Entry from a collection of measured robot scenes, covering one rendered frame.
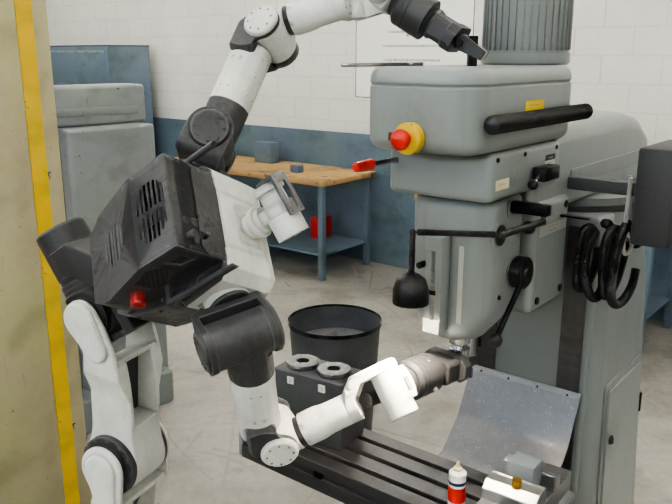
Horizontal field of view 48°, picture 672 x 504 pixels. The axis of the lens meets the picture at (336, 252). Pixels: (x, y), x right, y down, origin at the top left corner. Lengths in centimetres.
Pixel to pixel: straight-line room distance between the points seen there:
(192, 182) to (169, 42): 748
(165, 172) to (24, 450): 192
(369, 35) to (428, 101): 557
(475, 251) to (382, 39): 541
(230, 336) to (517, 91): 72
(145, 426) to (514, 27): 121
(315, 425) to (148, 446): 43
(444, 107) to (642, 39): 454
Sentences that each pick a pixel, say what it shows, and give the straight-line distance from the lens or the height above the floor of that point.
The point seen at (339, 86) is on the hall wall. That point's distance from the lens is 720.
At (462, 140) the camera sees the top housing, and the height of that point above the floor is 176.
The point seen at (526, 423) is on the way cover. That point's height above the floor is 96.
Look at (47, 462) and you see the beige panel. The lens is 323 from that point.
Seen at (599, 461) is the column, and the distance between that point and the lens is 223.
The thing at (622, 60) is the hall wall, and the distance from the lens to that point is 594.
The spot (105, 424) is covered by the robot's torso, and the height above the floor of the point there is 111.
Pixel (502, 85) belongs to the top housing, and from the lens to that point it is 148.
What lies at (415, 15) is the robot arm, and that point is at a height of 199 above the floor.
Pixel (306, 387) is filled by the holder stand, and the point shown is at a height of 106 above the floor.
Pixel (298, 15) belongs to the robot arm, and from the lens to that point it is 169.
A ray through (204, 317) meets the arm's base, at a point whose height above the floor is 144.
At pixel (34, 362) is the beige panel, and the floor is 80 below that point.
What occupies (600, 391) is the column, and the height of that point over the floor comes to 106.
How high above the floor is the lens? 191
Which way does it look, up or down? 15 degrees down
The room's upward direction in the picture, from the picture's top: straight up
